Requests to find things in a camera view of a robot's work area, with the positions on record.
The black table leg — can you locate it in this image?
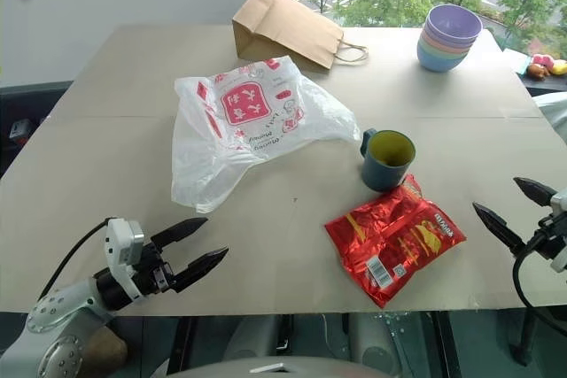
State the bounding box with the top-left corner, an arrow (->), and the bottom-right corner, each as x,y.
166,316 -> 196,377
431,310 -> 464,378

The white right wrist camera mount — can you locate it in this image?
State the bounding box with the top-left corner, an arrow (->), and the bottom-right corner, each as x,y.
550,187 -> 567,273

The grey rounded shape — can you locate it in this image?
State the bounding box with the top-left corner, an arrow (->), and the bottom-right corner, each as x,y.
349,313 -> 402,366
223,315 -> 284,359

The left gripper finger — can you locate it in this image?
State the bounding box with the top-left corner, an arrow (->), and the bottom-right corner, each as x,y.
150,217 -> 209,251
170,246 -> 230,294

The pale grey rounded object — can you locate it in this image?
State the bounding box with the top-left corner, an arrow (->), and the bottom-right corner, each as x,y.
531,93 -> 567,140

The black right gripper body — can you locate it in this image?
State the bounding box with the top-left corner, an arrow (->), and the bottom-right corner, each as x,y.
526,212 -> 567,262

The blue mug yellow inside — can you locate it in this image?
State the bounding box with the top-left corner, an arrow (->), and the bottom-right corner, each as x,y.
358,128 -> 417,193

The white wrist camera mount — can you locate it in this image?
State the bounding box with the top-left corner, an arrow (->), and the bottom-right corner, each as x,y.
105,217 -> 146,302
550,187 -> 567,273

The white red-printed plastic bag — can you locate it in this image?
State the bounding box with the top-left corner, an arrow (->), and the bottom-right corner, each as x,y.
170,55 -> 362,214

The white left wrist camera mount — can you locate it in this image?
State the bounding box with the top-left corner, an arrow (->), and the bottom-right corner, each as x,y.
105,217 -> 146,302

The silver robot torso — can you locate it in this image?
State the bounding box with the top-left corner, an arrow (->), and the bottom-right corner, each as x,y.
166,353 -> 400,378

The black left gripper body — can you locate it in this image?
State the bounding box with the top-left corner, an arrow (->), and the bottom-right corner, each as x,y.
135,238 -> 178,297

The brown toy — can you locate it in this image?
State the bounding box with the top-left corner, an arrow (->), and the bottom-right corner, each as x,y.
525,63 -> 548,82

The brown rounded shape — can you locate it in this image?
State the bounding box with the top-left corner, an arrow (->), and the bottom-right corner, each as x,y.
82,326 -> 129,374

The purple bowl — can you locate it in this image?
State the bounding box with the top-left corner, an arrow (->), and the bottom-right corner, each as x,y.
423,4 -> 484,45

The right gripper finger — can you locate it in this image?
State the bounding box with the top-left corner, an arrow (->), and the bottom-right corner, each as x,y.
471,202 -> 528,258
513,177 -> 557,207

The red snack packet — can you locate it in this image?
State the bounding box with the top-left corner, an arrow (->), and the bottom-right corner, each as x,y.
323,173 -> 468,309

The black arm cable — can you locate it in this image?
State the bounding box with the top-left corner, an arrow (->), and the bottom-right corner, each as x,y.
37,218 -> 111,302
512,227 -> 567,324

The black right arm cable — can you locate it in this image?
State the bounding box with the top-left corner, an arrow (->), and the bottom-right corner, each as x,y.
512,227 -> 567,324

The green bowl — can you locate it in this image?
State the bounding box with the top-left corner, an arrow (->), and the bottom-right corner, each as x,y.
418,36 -> 478,57

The light blue bowl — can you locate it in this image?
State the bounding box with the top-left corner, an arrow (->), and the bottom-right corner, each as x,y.
416,41 -> 471,73

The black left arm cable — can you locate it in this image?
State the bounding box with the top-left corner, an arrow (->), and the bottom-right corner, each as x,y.
37,218 -> 111,302

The brown paper bag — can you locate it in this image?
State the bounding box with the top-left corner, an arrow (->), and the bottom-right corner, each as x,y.
231,0 -> 369,72

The pink bowl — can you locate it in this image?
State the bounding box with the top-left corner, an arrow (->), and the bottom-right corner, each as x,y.
420,27 -> 482,50

